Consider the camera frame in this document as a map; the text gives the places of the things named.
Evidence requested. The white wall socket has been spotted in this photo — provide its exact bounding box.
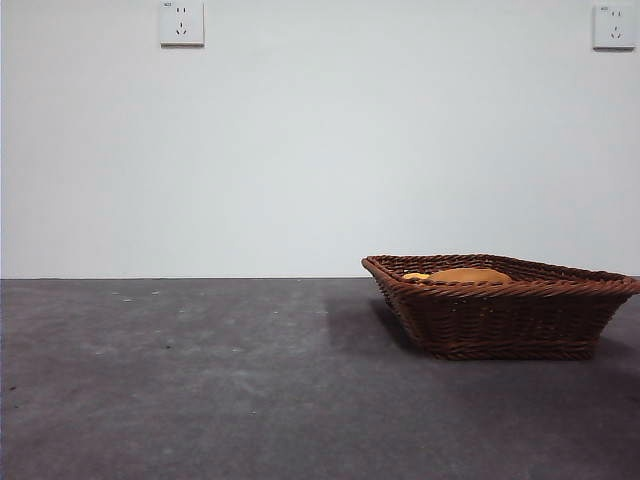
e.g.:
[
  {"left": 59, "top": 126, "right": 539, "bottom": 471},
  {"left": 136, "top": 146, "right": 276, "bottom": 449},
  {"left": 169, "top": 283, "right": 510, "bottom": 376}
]
[
  {"left": 592, "top": 3, "right": 637, "bottom": 50},
  {"left": 159, "top": 0, "right": 206, "bottom": 49}
]

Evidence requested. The brown potato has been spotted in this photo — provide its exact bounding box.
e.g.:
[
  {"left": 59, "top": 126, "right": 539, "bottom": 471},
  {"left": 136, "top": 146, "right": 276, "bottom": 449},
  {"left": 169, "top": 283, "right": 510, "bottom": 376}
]
[{"left": 428, "top": 267, "right": 514, "bottom": 285}]

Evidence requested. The brown wicker basket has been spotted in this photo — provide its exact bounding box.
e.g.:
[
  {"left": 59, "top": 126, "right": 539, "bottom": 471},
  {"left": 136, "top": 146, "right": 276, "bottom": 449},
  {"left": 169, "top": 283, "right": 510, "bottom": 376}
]
[{"left": 361, "top": 253, "right": 640, "bottom": 361}]

